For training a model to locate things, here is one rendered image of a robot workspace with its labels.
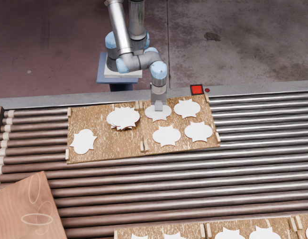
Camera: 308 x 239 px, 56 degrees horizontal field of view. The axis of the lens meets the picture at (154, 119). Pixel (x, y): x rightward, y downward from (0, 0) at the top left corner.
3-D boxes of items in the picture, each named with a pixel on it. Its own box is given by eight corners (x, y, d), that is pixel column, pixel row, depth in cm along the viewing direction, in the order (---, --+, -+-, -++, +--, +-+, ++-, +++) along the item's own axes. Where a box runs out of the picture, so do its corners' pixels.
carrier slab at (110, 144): (69, 109, 171) (68, 108, 170) (138, 102, 174) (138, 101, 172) (67, 164, 152) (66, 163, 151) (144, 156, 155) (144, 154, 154)
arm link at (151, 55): (136, 49, 143) (141, 64, 138) (157, 44, 145) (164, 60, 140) (136, 59, 150) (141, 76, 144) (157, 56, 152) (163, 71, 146)
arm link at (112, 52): (105, 48, 187) (102, 31, 176) (125, 44, 190) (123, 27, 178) (108, 60, 181) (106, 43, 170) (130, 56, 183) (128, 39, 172)
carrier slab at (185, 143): (138, 102, 174) (138, 101, 172) (205, 95, 176) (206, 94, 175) (145, 155, 155) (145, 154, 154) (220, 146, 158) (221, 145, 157)
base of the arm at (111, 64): (105, 56, 197) (104, 45, 189) (128, 54, 198) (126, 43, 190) (107, 73, 188) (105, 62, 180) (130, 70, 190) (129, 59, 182)
